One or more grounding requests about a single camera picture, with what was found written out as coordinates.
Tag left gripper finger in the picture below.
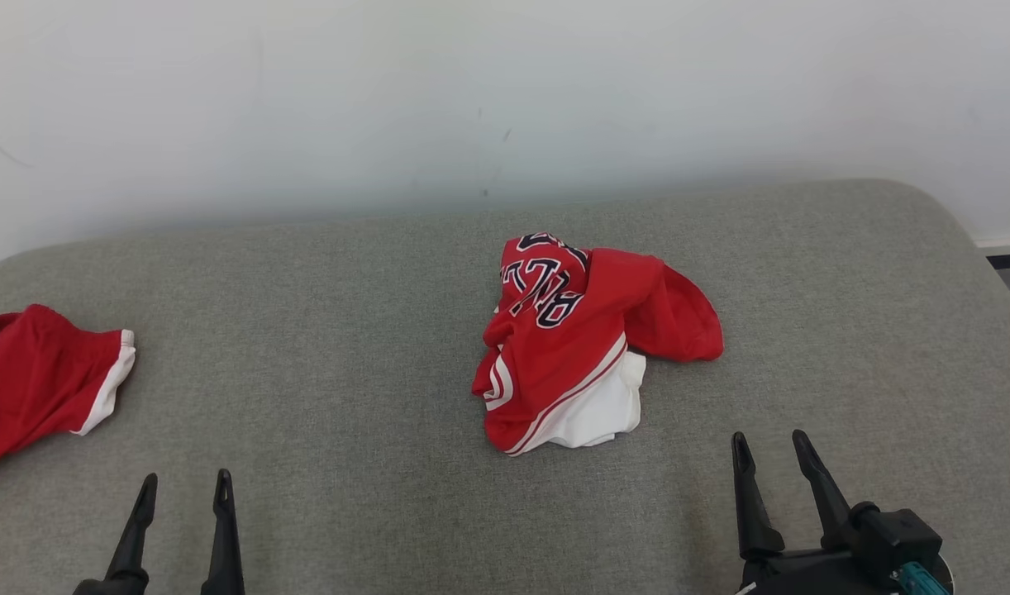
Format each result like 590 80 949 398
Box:
100 474 158 595
201 469 245 595

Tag grey fabric sofa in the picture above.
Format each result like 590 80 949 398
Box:
0 178 1010 595

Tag red jersey with navy lettering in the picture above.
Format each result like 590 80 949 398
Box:
471 232 725 457

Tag red garment with white trim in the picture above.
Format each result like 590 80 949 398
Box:
0 304 136 480

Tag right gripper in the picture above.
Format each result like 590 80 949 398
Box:
731 430 886 595

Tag teal camera cable connector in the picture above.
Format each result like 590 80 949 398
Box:
898 562 954 595

